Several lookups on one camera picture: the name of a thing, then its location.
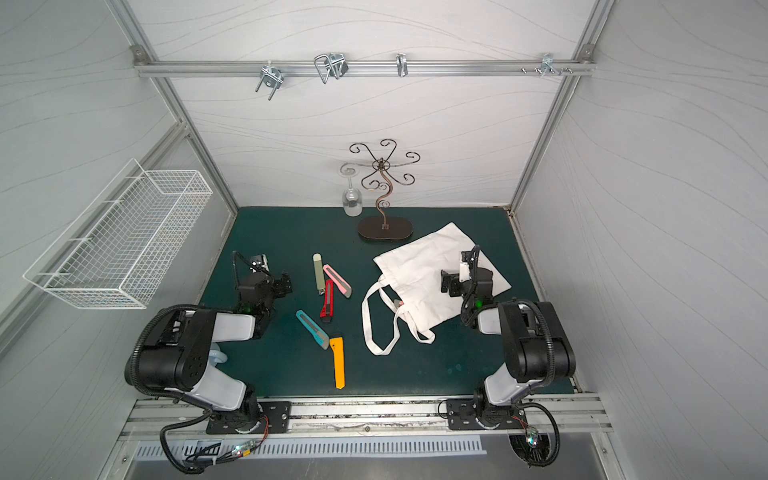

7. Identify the copper wire glass stand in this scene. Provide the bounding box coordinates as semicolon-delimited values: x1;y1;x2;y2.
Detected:
349;138;421;242

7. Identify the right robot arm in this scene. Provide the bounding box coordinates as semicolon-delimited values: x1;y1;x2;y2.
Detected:
440;267;576;429

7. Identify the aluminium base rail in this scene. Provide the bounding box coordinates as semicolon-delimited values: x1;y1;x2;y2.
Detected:
119;392;613;442

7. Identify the orange utility knife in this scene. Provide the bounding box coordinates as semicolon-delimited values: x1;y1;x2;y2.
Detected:
329;336;346;390

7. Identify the white wire basket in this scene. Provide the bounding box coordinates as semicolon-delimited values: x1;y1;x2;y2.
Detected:
22;159;212;310

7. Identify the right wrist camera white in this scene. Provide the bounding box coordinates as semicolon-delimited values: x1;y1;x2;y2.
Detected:
459;250;476;282

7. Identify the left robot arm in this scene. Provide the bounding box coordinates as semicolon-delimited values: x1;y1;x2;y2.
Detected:
124;270;292;434

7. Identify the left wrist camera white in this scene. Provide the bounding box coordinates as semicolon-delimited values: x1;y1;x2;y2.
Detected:
249;254;269;271

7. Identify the white cloth tote pouch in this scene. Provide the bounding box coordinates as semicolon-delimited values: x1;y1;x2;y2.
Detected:
361;222;474;356

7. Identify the olive green art knife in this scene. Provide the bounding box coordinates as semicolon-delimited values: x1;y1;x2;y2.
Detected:
312;253;326;295

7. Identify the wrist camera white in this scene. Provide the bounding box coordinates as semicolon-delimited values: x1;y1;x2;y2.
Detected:
459;250;476;282
249;254;269;271

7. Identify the aluminium top rail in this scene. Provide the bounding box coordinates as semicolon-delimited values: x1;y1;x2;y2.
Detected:
128;45;597;99

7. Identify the clear wine glass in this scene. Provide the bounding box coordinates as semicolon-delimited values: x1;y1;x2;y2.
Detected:
340;163;363;217

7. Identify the teal utility knife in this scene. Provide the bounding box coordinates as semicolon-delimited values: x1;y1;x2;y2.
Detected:
296;310;330;350

